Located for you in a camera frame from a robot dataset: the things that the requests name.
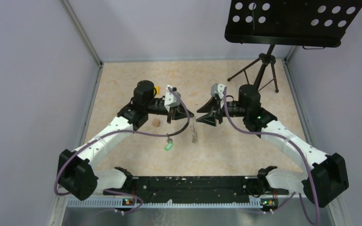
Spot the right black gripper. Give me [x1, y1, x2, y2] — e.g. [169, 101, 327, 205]
[197, 96, 248, 126]

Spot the green key tag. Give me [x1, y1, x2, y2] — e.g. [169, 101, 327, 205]
[165, 142, 173, 151]

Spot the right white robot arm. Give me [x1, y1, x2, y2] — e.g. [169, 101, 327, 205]
[196, 83, 349, 208]

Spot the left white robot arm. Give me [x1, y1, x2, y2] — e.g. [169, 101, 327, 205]
[54, 80, 194, 201]

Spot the natural wooden cube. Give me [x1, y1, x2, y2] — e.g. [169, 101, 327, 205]
[152, 119, 161, 128]

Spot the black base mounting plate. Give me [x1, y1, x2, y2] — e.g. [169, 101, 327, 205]
[118, 176, 289, 204]

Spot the black music stand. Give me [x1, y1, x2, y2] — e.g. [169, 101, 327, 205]
[224, 0, 362, 94]

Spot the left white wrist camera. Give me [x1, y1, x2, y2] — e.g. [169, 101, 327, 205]
[164, 85, 180, 112]

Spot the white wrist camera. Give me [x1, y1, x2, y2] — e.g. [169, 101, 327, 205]
[210, 83, 226, 100]
[164, 85, 180, 112]

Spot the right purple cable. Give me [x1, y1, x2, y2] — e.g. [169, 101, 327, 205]
[223, 87, 321, 226]

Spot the purple cable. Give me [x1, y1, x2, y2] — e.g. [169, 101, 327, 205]
[223, 87, 321, 226]
[54, 90, 191, 215]

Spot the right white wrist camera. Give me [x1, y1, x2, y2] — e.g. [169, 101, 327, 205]
[210, 83, 226, 100]

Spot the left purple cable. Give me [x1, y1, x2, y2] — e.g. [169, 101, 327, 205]
[54, 90, 191, 215]

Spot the grey slotted cable duct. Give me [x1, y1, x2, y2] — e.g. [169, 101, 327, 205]
[67, 197, 263, 209]

